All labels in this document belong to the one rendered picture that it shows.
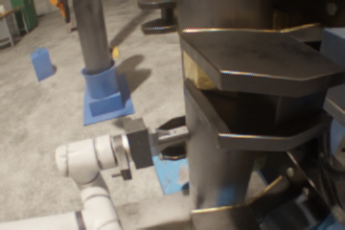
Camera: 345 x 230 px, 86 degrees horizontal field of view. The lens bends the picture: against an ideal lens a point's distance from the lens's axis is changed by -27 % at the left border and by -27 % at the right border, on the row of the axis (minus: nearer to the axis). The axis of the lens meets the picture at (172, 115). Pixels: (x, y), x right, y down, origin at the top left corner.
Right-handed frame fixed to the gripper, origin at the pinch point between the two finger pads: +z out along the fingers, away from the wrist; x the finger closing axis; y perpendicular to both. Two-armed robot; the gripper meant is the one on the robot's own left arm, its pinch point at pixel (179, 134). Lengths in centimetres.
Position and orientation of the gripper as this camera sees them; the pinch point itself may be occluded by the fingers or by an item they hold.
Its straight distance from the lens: 63.7
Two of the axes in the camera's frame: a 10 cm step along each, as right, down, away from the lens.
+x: 0.8, 8.0, 6.0
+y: -2.8, -5.6, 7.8
